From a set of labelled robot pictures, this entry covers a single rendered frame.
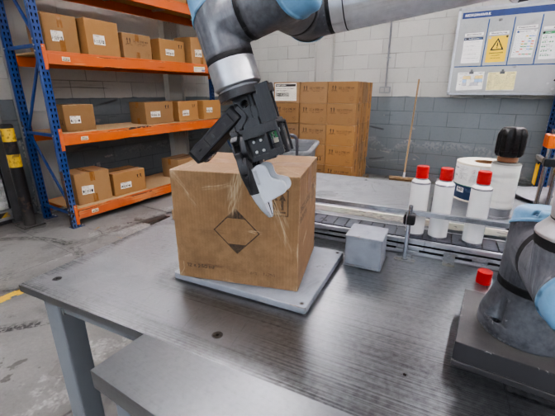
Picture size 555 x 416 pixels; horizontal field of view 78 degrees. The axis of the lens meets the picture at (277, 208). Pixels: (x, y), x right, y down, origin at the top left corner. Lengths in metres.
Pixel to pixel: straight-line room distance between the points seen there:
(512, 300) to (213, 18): 0.65
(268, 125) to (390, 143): 5.20
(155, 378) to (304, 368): 0.25
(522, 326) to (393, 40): 5.21
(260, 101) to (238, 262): 0.40
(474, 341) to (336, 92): 3.84
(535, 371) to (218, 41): 0.70
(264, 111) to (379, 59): 5.22
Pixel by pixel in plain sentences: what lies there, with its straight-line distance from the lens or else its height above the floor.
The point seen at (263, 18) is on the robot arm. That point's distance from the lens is 0.54.
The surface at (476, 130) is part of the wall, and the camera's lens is 5.50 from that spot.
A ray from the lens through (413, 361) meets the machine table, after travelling 0.71.
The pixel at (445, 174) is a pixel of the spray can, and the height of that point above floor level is 1.07.
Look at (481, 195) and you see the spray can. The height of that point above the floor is 1.03.
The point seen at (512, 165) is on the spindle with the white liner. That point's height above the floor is 1.06.
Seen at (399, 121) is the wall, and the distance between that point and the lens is 5.63.
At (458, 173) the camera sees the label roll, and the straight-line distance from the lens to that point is 1.52.
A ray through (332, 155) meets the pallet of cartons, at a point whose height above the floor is 0.52.
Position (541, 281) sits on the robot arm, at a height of 1.06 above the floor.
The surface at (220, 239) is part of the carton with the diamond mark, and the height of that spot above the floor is 0.96.
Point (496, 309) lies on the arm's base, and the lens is 0.74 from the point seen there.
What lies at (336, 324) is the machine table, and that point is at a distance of 0.76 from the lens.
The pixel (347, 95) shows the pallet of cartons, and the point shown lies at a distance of 4.30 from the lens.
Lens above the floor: 1.29
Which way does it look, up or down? 19 degrees down
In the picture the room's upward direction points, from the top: straight up
